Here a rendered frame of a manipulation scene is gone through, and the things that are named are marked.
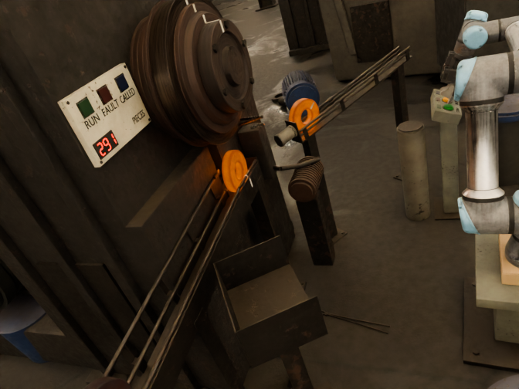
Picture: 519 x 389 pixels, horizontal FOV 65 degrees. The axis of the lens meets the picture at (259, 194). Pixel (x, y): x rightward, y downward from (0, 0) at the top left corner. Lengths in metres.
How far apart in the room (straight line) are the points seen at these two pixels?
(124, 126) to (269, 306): 0.63
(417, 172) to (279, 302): 1.16
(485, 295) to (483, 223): 0.24
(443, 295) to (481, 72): 0.96
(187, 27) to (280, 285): 0.78
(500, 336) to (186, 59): 1.40
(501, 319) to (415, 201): 0.76
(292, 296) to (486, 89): 0.79
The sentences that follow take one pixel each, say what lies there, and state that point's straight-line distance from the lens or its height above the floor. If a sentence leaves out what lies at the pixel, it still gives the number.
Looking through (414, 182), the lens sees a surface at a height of 0.24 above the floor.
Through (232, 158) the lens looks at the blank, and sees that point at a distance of 1.47.
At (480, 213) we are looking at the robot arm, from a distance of 1.41.
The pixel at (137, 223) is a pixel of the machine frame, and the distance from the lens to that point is 1.18.
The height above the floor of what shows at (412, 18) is 0.52.
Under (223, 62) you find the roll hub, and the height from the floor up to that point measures 1.15.
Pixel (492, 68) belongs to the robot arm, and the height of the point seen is 0.95.
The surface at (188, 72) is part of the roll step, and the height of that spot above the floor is 1.17.
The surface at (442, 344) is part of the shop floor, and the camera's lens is 1.75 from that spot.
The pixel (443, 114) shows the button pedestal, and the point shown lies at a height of 0.59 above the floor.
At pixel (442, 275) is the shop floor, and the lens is 1.98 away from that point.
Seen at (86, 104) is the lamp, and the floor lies 1.21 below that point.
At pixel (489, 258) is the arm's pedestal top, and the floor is 0.30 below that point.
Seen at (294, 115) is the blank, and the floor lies 0.74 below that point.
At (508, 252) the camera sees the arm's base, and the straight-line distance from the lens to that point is 1.54.
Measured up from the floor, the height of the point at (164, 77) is 1.18.
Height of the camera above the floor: 1.43
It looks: 31 degrees down
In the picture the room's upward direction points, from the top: 19 degrees counter-clockwise
